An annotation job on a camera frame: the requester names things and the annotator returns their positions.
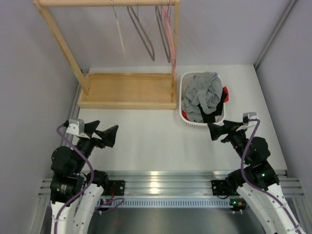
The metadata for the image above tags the grey tank top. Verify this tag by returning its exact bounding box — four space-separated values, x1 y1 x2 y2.
182 72 227 123

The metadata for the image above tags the black tank top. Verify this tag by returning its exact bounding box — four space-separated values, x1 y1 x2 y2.
199 90 226 124

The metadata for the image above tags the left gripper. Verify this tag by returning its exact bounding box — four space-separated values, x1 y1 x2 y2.
72 120 117 174

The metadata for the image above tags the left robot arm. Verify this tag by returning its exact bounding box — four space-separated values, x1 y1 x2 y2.
50 119 125 234

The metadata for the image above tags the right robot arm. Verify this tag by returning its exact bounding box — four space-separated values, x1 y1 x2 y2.
208 117 305 234

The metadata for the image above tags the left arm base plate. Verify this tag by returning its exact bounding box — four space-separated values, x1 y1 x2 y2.
108 180 125 196

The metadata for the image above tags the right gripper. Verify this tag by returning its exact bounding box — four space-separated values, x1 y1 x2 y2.
207 119 250 164

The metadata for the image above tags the beige hanger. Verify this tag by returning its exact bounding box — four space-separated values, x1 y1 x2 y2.
127 0 155 61

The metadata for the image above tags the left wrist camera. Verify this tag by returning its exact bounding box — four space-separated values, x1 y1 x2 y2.
65 118 87 137

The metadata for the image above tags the wooden clothes rack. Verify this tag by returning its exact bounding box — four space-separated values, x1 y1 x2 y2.
33 0 177 110

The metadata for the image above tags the red tank top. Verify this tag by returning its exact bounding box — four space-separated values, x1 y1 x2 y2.
181 85 231 121

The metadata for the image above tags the cream hanger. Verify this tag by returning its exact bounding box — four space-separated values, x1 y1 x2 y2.
110 0 127 59

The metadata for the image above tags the pink hanger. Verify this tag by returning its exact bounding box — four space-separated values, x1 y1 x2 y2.
161 0 175 63
171 0 180 81

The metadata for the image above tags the aluminium mounting rail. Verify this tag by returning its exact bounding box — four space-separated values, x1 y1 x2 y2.
39 170 304 198

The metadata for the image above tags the taupe hanger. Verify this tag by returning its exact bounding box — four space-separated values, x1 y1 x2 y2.
155 1 171 63

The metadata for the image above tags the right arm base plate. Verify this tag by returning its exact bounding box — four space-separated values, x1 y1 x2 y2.
211 180 233 198

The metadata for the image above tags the white plastic basket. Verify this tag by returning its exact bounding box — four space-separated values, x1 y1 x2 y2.
179 72 229 128

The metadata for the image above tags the slotted cable duct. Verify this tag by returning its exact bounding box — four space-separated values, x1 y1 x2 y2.
97 198 246 209

